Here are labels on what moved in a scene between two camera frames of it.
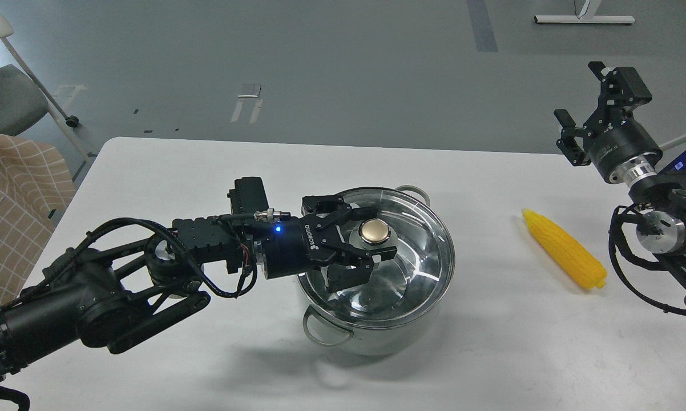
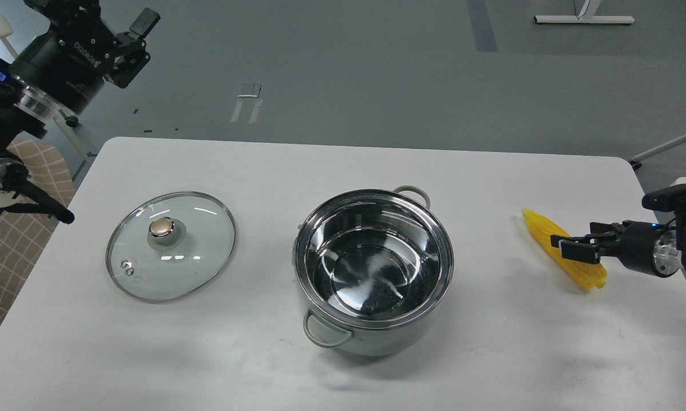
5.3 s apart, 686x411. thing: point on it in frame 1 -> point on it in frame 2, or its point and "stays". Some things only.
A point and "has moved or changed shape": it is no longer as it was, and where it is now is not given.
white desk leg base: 588,16 stays
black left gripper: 290,245 -> 67,64
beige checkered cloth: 22,186 stays
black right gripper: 622,152 -> 637,241
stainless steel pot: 395,313 stays
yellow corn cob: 565,252 stays
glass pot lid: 402,287 has moved or changed shape
